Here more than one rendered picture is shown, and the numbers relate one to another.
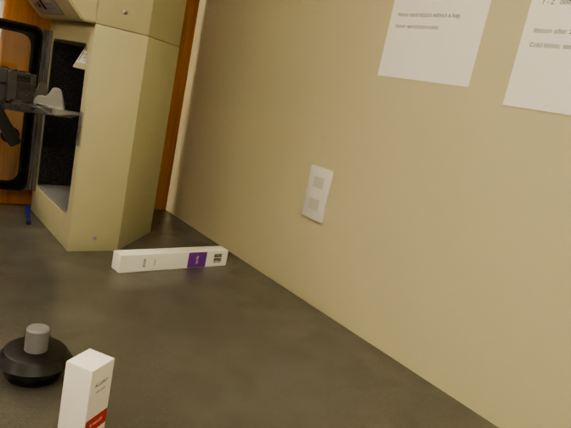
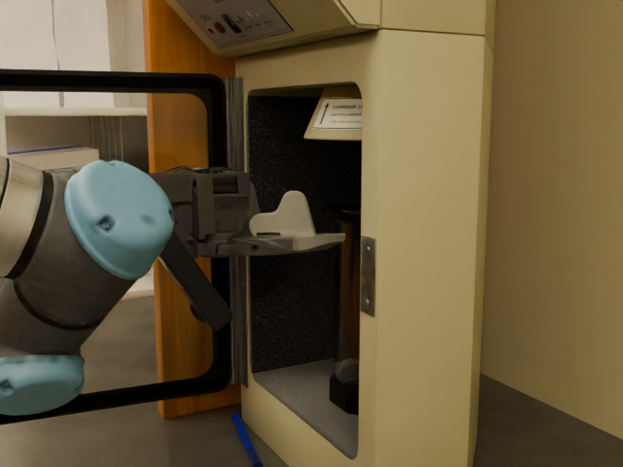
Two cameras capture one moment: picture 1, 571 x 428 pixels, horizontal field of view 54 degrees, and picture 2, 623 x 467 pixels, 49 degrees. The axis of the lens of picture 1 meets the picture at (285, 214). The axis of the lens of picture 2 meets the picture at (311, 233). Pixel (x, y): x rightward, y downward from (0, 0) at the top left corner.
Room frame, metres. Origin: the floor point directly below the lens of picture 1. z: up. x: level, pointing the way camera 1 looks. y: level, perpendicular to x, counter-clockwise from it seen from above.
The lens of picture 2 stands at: (0.53, 0.38, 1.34)
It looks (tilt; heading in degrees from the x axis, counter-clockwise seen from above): 10 degrees down; 11
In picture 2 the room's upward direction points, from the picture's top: straight up
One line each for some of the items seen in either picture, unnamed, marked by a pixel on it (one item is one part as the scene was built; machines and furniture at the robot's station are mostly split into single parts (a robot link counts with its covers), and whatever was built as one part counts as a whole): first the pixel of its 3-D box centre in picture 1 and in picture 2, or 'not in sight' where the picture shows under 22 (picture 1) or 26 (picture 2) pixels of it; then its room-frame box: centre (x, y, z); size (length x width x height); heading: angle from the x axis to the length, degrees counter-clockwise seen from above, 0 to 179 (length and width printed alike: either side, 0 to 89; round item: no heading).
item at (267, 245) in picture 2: (32, 108); (248, 243); (1.17, 0.57, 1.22); 0.09 x 0.05 x 0.02; 95
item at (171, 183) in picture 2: (2, 89); (185, 216); (1.16, 0.63, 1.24); 0.12 x 0.08 x 0.09; 129
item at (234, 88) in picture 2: (39, 112); (235, 237); (1.35, 0.64, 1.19); 0.03 x 0.02 x 0.39; 39
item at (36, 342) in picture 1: (35, 351); not in sight; (0.64, 0.28, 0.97); 0.09 x 0.09 x 0.07
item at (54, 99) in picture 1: (56, 102); (297, 220); (1.18, 0.52, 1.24); 0.09 x 0.03 x 0.06; 95
